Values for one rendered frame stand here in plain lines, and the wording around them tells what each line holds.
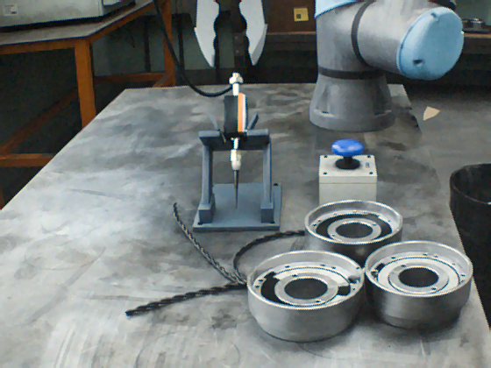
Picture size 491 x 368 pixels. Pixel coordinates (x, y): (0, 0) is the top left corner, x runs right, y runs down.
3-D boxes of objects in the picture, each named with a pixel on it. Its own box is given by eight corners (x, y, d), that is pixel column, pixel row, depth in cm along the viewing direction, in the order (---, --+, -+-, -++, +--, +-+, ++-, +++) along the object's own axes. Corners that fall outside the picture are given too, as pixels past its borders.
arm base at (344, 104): (310, 106, 124) (309, 54, 121) (391, 107, 122) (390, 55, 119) (308, 131, 110) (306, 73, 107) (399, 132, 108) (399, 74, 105)
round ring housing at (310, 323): (382, 304, 62) (385, 267, 60) (319, 360, 55) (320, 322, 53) (295, 275, 68) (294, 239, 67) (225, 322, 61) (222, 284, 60)
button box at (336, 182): (376, 209, 82) (377, 172, 80) (319, 210, 83) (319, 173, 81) (373, 184, 89) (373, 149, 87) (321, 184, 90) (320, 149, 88)
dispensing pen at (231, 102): (221, 204, 78) (223, 67, 82) (225, 211, 82) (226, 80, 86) (240, 204, 78) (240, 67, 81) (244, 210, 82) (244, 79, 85)
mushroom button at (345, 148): (364, 186, 82) (364, 147, 80) (331, 186, 83) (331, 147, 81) (362, 173, 86) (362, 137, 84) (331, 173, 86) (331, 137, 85)
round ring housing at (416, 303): (481, 289, 63) (487, 253, 61) (444, 344, 55) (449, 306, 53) (392, 266, 69) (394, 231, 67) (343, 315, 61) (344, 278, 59)
